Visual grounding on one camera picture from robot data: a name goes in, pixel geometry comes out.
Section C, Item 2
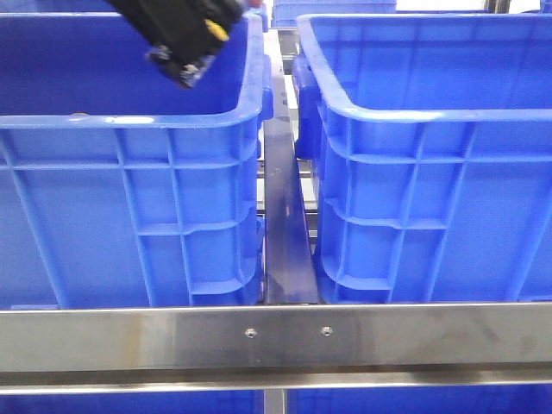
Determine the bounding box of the yellow push button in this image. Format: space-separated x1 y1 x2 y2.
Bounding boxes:
144 18 230 91

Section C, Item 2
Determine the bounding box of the blue crate behind left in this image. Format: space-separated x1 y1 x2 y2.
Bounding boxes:
0 0 269 32

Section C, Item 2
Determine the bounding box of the stainless steel front rail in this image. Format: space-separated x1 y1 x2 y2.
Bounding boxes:
1 303 551 395

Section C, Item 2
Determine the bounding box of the blue plastic crate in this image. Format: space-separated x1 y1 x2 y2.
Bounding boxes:
293 14 551 304
1 13 273 310

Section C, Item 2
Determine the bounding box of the blue crate behind right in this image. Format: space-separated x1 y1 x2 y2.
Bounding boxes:
271 0 397 28

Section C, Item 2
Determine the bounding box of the left blue plastic crate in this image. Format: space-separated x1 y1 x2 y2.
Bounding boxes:
1 13 273 310

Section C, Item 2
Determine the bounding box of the lower left blue crate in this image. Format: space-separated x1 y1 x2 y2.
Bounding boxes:
1 391 264 413

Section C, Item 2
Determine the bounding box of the left rail screw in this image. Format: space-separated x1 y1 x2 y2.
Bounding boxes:
244 328 257 338

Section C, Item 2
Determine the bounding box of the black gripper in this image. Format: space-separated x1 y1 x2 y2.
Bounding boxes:
110 0 243 56

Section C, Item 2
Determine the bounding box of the right rail screw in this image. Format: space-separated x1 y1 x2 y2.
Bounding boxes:
320 326 333 337

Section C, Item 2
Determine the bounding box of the steel centre divider bar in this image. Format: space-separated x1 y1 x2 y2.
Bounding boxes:
264 30 318 304

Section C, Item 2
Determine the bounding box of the rail screw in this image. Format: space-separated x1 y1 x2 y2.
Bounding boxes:
320 326 333 337
244 328 257 338

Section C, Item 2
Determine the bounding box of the lower right blue crate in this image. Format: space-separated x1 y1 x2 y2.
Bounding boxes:
288 385 551 413

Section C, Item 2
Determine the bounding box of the right blue plastic crate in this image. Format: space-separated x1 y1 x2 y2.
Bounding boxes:
293 14 551 304

